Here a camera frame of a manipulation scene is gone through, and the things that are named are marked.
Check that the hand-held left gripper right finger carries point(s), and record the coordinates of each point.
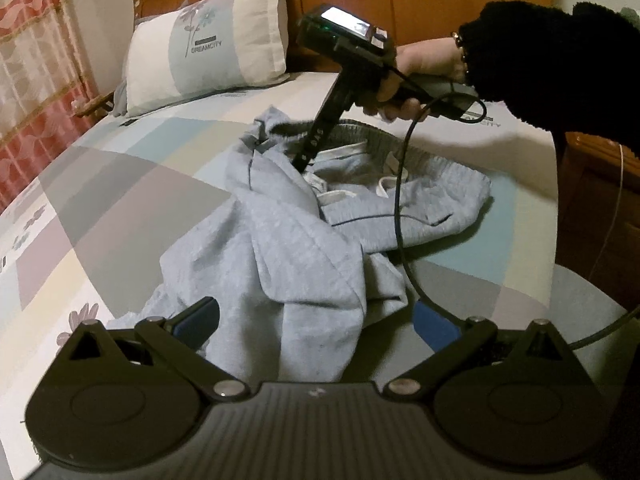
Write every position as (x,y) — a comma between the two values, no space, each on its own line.
(435,329)

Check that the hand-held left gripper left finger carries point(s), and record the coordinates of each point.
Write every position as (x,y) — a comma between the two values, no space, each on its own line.
(200,319)

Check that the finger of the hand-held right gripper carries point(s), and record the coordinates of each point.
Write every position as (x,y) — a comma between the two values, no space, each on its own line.
(306,163)

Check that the grey sweatpants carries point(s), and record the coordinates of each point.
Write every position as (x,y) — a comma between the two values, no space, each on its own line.
(300,260)

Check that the person's right hand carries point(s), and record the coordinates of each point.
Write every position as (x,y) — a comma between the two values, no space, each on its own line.
(430,60)

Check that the floral printed pillow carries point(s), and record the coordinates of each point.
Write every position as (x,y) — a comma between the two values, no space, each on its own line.
(200,45)

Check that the patchwork bed sheet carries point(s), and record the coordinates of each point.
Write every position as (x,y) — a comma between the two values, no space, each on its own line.
(100,185)

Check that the wooden nightstand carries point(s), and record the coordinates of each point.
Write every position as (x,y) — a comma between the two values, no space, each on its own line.
(585,200)

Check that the brown wooden stand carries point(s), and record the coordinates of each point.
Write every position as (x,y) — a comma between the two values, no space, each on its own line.
(95,105)

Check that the red patterned curtain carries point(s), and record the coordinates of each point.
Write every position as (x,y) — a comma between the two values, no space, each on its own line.
(35,60)

